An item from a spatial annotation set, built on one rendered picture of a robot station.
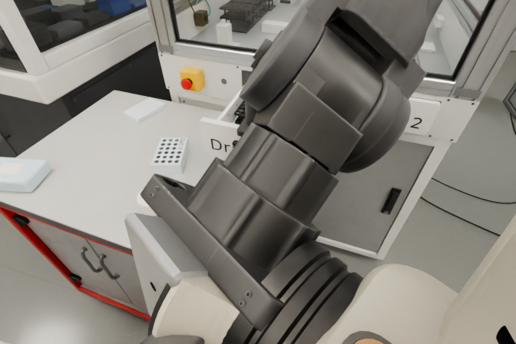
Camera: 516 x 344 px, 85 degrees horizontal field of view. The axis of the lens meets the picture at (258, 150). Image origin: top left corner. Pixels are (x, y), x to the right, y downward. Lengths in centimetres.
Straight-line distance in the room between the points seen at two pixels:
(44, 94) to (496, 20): 135
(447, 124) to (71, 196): 108
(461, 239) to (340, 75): 177
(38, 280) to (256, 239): 168
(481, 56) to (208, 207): 84
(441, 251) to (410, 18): 164
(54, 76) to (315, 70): 116
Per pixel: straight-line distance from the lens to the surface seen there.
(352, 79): 20
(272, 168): 16
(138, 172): 90
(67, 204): 90
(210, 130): 75
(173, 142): 91
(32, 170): 99
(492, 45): 92
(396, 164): 111
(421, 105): 94
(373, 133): 20
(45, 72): 127
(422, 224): 187
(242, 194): 16
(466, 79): 95
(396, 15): 23
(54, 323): 166
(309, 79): 18
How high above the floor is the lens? 135
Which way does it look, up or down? 41 degrees down
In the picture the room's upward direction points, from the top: straight up
